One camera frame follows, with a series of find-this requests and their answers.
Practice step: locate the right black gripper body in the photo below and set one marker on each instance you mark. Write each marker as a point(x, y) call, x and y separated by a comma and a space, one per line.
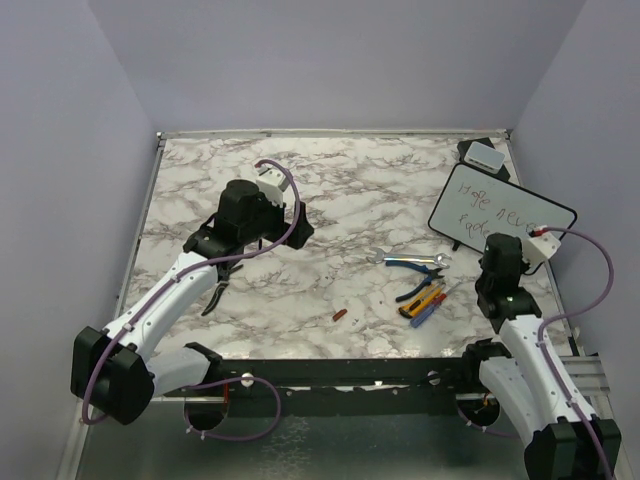
point(481, 282)

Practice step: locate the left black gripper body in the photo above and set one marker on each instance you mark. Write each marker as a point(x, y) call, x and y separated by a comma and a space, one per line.
point(269, 223)

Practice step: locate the red marker cap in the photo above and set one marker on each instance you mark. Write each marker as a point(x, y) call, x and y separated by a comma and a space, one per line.
point(338, 315)

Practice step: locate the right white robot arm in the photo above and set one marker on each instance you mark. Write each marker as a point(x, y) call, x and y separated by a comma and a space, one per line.
point(562, 435)

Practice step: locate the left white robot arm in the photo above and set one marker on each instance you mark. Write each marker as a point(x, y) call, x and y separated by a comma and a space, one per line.
point(113, 371)

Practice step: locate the black framed whiteboard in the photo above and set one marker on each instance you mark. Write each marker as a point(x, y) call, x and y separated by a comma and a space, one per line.
point(474, 205)

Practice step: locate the silver open-end wrench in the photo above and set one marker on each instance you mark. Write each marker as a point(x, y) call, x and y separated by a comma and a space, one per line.
point(439, 260)

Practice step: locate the yellow utility knife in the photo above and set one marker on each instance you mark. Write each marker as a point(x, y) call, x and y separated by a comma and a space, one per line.
point(416, 305)

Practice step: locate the red blue screwdriver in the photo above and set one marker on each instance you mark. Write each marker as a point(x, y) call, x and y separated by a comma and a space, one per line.
point(416, 321)

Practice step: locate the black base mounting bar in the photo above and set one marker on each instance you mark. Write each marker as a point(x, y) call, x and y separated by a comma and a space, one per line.
point(354, 387)

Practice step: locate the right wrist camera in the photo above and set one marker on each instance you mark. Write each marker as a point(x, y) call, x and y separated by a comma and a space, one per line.
point(538, 248)

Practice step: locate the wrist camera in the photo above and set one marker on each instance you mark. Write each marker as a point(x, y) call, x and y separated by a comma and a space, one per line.
point(272, 183)
point(538, 248)

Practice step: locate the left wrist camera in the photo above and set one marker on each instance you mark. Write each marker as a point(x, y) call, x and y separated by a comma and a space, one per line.
point(272, 183)

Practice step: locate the white network switch box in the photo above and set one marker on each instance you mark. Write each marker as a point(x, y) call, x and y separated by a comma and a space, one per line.
point(484, 157)

